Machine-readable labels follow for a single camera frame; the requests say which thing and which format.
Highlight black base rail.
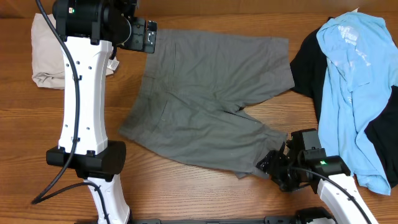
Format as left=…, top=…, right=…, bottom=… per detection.
left=128, top=216, right=334, bottom=224

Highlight beige folded shorts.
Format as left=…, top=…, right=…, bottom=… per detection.
left=30, top=12, right=120, bottom=90

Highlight light blue t-shirt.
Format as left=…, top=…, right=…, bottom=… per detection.
left=317, top=11, right=397, bottom=195

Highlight black garment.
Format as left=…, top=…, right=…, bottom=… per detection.
left=290, top=30, right=397, bottom=188

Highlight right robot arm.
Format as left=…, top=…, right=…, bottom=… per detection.
left=256, top=129, right=378, bottom=224

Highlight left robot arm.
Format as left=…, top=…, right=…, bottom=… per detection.
left=46, top=0, right=157, bottom=223

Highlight grey shorts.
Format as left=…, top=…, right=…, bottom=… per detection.
left=119, top=29, right=294, bottom=178

